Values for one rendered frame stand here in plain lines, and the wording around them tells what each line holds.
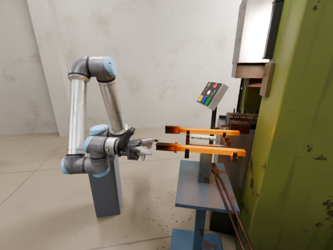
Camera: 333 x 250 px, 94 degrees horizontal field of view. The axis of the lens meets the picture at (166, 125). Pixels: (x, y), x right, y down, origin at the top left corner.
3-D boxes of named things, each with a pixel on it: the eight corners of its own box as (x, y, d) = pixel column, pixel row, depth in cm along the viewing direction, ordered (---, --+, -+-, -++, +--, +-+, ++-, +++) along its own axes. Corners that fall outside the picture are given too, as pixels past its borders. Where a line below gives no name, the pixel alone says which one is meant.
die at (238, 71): (235, 78, 107) (237, 63, 104) (231, 77, 125) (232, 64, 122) (306, 79, 97) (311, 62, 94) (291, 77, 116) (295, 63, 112)
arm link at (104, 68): (114, 135, 146) (89, 51, 95) (133, 135, 147) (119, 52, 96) (111, 149, 135) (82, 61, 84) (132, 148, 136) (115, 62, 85)
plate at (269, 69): (264, 96, 83) (271, 62, 78) (259, 94, 91) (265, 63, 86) (268, 97, 83) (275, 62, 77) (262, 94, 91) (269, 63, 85)
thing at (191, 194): (175, 206, 77) (175, 203, 76) (180, 161, 114) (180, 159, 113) (239, 215, 72) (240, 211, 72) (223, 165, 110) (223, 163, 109)
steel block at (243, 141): (214, 186, 121) (221, 133, 107) (213, 160, 156) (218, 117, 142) (298, 200, 108) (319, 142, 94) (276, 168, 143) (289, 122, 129)
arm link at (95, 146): (94, 149, 89) (91, 132, 86) (114, 150, 87) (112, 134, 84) (83, 157, 80) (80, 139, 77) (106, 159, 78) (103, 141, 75)
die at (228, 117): (228, 126, 119) (229, 116, 116) (225, 119, 137) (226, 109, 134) (292, 132, 109) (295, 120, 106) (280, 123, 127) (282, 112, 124)
